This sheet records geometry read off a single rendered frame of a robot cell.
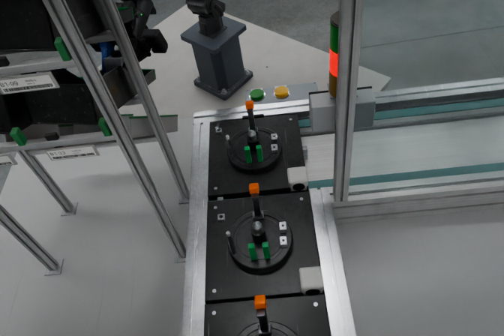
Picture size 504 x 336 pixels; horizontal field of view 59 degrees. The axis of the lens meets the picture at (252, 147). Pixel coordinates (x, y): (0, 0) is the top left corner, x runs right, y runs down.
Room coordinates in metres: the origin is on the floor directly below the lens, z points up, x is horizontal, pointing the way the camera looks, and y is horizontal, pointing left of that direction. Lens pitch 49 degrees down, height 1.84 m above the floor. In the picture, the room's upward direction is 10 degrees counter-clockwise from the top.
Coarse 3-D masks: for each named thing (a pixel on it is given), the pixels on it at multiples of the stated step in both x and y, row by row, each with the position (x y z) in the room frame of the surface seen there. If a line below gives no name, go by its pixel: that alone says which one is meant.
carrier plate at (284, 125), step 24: (240, 120) 0.85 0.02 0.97; (264, 120) 0.84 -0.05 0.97; (288, 120) 0.82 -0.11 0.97; (216, 144) 0.78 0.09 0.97; (288, 144) 0.74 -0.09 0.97; (216, 168) 0.70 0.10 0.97; (216, 192) 0.63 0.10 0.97; (240, 192) 0.62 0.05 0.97; (264, 192) 0.61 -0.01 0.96; (288, 192) 0.61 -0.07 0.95
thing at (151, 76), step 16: (64, 80) 0.73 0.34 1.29; (80, 80) 0.77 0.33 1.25; (112, 80) 0.67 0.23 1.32; (128, 80) 0.71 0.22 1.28; (32, 96) 0.63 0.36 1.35; (48, 96) 0.62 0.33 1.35; (64, 96) 0.61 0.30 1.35; (80, 96) 0.60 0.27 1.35; (112, 96) 0.65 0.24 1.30; (128, 96) 0.69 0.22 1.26; (32, 112) 0.62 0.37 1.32; (48, 112) 0.61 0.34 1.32; (64, 112) 0.60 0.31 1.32; (80, 112) 0.59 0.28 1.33; (96, 112) 0.58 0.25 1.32
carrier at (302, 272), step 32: (224, 224) 0.54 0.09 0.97; (256, 224) 0.48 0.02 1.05; (288, 224) 0.50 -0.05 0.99; (224, 256) 0.46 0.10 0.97; (256, 256) 0.44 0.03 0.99; (288, 256) 0.43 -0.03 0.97; (224, 288) 0.39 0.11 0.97; (256, 288) 0.38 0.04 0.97; (288, 288) 0.37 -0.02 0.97; (320, 288) 0.35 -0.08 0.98
